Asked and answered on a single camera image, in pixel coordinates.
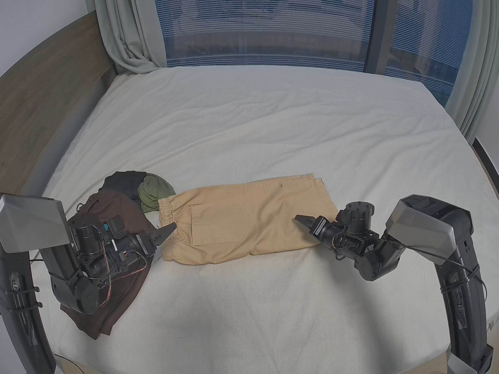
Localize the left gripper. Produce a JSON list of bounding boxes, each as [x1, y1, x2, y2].
[[123, 224, 177, 259]]

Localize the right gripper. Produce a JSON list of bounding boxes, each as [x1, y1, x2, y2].
[[294, 215, 344, 249]]

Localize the tan shorts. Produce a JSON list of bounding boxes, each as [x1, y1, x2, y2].
[[158, 173, 339, 266]]

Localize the bed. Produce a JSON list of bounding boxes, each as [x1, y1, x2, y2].
[[0, 10, 499, 374]]

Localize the green garment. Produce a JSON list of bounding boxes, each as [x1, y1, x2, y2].
[[137, 174, 176, 214]]

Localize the brown garment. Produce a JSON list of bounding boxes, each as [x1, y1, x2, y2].
[[60, 190, 156, 340]]

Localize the dark grey garment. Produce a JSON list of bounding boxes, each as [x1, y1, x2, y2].
[[102, 171, 147, 202]]

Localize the window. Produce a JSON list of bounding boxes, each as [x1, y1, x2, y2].
[[150, 0, 474, 108]]

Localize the pale green curtain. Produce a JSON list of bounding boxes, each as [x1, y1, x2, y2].
[[82, 0, 169, 75], [444, 0, 499, 144]]

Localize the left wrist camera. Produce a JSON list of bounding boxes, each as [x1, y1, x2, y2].
[[106, 217, 126, 241]]

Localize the black cable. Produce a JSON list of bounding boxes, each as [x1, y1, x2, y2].
[[54, 354, 80, 370]]

